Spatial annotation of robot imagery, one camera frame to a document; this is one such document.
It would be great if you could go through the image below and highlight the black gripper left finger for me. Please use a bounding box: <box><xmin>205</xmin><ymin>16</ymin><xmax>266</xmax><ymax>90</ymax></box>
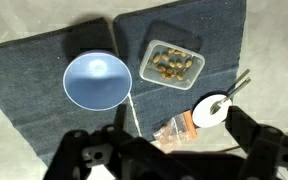
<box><xmin>43</xmin><ymin>125</ymin><xmax>135</xmax><ymax>180</ymax></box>

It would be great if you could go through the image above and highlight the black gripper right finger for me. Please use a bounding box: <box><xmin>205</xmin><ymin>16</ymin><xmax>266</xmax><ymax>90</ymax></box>
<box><xmin>225</xmin><ymin>106</ymin><xmax>288</xmax><ymax>180</ymax></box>

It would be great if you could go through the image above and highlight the clear plastic container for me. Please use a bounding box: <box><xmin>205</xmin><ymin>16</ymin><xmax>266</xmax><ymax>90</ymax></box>
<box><xmin>139</xmin><ymin>40</ymin><xmax>205</xmax><ymax>90</ymax></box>

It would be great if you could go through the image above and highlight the blue plastic bowl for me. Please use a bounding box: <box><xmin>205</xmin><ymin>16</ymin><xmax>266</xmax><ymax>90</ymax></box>
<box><xmin>62</xmin><ymin>50</ymin><xmax>132</xmax><ymax>111</ymax></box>

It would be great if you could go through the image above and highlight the metal spoon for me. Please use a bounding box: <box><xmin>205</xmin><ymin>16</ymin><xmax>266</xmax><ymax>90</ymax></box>
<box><xmin>210</xmin><ymin>78</ymin><xmax>251</xmax><ymax>115</ymax></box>

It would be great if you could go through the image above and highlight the small white plate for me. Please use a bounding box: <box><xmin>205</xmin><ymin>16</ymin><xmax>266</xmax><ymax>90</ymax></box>
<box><xmin>192</xmin><ymin>94</ymin><xmax>232</xmax><ymax>128</ymax></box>

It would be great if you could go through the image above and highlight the clear orange snack packet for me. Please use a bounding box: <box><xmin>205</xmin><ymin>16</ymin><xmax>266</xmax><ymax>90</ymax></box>
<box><xmin>153</xmin><ymin>110</ymin><xmax>197</xmax><ymax>153</ymax></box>

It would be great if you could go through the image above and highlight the large dark blue cloth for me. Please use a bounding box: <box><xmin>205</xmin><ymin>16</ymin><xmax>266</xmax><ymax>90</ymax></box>
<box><xmin>0</xmin><ymin>17</ymin><xmax>142</xmax><ymax>167</ymax></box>

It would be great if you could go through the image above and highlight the small dark blue cloth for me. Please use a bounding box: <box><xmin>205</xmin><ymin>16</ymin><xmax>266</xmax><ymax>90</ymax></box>
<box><xmin>113</xmin><ymin>0</ymin><xmax>247</xmax><ymax>142</ymax></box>

